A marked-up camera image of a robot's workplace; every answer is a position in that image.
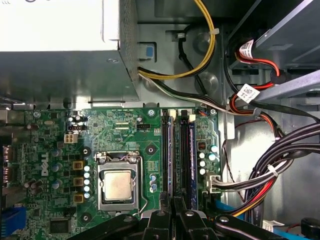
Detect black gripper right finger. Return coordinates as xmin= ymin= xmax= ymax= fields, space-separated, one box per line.
xmin=173 ymin=195 xmax=288 ymax=240

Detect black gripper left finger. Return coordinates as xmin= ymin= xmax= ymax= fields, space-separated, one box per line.
xmin=66 ymin=191 xmax=174 ymax=240

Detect metal socket cover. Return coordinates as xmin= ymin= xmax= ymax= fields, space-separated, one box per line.
xmin=97 ymin=159 xmax=140 ymax=211

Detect white board power connector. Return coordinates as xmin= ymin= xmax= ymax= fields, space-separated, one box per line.
xmin=207 ymin=174 xmax=222 ymax=193

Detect silver CPU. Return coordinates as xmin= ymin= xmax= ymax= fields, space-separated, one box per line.
xmin=103 ymin=171 xmax=133 ymax=201

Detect green motherboard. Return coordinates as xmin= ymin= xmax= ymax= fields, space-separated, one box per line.
xmin=0 ymin=107 xmax=223 ymax=240

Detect blue release tab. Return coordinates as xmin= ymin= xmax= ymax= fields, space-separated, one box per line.
xmin=138 ymin=42 xmax=157 ymax=61

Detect grey power supply unit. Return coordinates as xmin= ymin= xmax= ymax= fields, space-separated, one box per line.
xmin=0 ymin=0 xmax=141 ymax=103

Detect black PC case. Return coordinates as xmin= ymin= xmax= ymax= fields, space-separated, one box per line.
xmin=0 ymin=0 xmax=320 ymax=240

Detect grey metal drive cage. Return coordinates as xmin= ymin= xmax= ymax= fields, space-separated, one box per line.
xmin=224 ymin=0 xmax=320 ymax=103

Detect blue flat data cable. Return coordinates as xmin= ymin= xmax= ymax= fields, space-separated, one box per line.
xmin=212 ymin=197 xmax=320 ymax=240

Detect wire locking lever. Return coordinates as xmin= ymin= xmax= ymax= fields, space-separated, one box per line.
xmin=136 ymin=156 xmax=148 ymax=217

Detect black cable bundle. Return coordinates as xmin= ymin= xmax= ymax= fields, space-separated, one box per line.
xmin=243 ymin=121 xmax=320 ymax=226

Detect black white wire bundle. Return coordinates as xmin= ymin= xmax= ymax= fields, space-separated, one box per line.
xmin=138 ymin=72 xmax=258 ymax=117

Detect red black power wires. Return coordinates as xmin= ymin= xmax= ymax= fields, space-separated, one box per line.
xmin=223 ymin=38 xmax=287 ymax=137

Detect yellow wire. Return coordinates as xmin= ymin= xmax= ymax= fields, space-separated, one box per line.
xmin=138 ymin=0 xmax=217 ymax=81

